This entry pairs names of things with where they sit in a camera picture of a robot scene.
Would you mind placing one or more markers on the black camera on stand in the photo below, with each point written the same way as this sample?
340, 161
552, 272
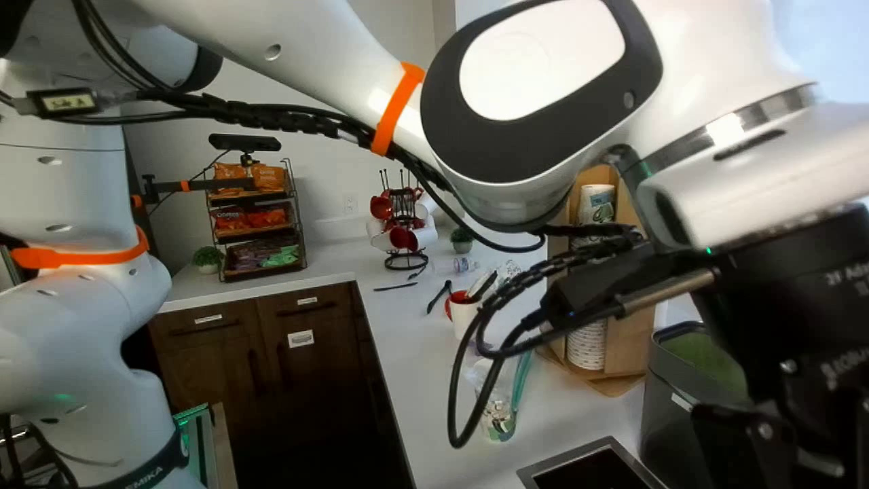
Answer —
243, 142

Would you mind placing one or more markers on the wooden cabinet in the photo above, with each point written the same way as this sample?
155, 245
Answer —
299, 384

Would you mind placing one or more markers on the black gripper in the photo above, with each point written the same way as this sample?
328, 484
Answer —
793, 317

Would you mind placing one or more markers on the snack basket rack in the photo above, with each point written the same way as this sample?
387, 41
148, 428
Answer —
254, 215

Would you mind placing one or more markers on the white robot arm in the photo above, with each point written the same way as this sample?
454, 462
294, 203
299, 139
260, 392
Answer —
749, 185

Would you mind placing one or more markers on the small green potted plant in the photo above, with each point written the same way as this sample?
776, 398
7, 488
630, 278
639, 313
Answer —
461, 241

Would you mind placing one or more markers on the mug tree with red mugs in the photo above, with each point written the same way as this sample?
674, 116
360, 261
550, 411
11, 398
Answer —
402, 222

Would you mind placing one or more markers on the black tongs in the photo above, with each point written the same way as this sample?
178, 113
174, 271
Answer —
398, 287

